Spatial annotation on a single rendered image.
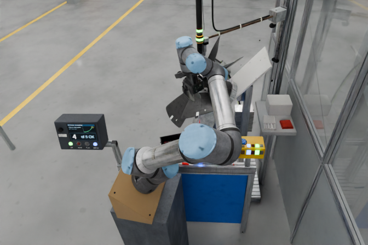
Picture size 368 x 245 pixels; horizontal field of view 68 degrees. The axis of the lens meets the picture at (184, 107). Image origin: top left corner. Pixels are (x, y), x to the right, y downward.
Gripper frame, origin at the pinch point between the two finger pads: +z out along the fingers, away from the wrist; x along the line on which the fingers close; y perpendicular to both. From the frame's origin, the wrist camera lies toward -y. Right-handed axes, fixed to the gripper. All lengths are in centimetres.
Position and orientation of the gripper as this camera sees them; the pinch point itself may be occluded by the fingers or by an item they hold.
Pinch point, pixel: (193, 99)
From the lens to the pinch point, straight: 143.0
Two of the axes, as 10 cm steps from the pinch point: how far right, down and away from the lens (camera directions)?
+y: 5.3, 4.8, -7.0
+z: 1.7, 7.5, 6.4
